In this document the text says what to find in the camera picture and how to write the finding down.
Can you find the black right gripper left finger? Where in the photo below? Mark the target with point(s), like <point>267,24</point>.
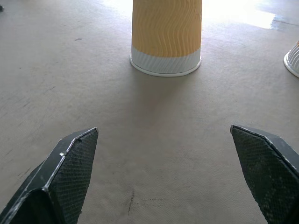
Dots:
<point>58,177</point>

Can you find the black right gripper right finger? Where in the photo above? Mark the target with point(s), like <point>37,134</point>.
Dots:
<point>268,172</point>

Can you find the orange white ripple paper cup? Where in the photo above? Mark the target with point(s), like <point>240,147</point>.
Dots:
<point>165,35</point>
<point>293,60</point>

